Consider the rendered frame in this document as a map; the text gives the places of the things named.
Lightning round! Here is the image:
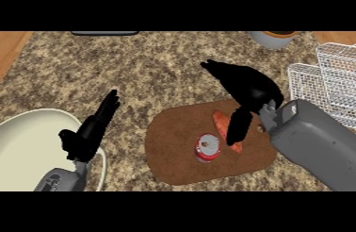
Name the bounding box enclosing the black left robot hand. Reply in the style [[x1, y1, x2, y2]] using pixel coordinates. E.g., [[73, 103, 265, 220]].
[[57, 89, 122, 164]]

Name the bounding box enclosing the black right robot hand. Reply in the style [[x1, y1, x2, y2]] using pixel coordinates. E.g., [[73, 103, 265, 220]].
[[199, 58, 284, 147]]

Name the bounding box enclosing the brown wooden cutting board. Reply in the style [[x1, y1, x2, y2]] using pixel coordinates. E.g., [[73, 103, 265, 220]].
[[143, 99, 279, 187]]

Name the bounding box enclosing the cream round pan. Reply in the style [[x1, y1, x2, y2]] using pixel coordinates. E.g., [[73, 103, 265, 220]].
[[0, 108, 107, 192]]

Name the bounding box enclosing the grey pot with brown rim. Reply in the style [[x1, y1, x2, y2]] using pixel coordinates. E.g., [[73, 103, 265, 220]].
[[246, 31, 301, 51]]

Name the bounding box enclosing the red can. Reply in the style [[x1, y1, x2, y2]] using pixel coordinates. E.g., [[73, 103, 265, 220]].
[[193, 132, 224, 163]]

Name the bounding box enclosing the white wire tiered basket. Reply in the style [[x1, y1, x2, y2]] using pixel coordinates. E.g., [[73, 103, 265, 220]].
[[286, 41, 356, 130]]

